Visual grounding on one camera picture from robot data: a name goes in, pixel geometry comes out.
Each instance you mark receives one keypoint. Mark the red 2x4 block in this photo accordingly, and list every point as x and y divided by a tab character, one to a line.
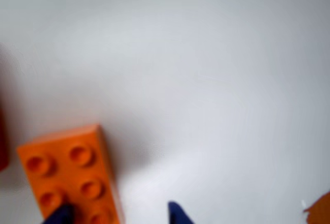
3	144

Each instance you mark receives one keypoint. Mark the orange 2x4 block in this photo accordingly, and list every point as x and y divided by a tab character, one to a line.
64	172

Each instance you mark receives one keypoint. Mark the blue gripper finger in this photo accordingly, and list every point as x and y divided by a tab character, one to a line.
179	215
63	215

